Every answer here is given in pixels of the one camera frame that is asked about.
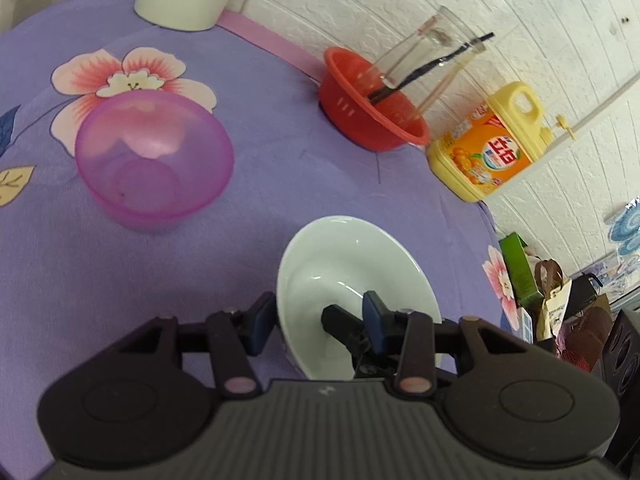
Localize beige paper bag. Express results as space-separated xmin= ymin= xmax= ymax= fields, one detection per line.
xmin=534 ymin=258 xmax=572 ymax=341

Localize pink translucent plastic bowl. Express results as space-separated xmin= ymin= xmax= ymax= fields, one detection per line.
xmin=75 ymin=91 xmax=235 ymax=232

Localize black straw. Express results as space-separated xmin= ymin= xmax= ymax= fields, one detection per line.
xmin=369 ymin=32 xmax=496 ymax=101

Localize green box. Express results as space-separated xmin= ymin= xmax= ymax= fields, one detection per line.
xmin=498 ymin=233 xmax=543 ymax=311

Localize red plastic colander basket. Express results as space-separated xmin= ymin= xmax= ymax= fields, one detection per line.
xmin=319 ymin=46 xmax=431 ymax=152

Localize brown bag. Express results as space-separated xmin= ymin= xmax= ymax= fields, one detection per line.
xmin=562 ymin=292 xmax=613 ymax=373

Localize yellow detergent bottle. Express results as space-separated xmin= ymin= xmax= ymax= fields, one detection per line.
xmin=426 ymin=81 xmax=578 ymax=204

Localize black speaker box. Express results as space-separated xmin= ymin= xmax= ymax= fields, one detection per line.
xmin=600 ymin=307 xmax=640 ymax=471

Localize purple floral tablecloth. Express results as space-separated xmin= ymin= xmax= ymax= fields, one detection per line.
xmin=0 ymin=0 xmax=523 ymax=461

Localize blue paper fan decorations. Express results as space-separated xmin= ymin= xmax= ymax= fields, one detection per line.
xmin=605 ymin=197 xmax=640 ymax=261

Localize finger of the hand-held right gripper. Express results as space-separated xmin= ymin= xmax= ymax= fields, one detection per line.
xmin=321 ymin=304 xmax=397 ymax=378

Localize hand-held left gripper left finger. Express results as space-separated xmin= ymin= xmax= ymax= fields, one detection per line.
xmin=120 ymin=292 xmax=277 ymax=396

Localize clear glass jar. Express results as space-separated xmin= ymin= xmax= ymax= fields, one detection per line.
xmin=367 ymin=6 xmax=487 ymax=126

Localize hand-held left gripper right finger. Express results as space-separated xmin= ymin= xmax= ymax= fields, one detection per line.
xmin=362 ymin=290 xmax=526 ymax=395

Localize white ceramic bowl red pattern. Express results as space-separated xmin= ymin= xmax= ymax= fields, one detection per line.
xmin=276 ymin=216 xmax=442 ymax=382

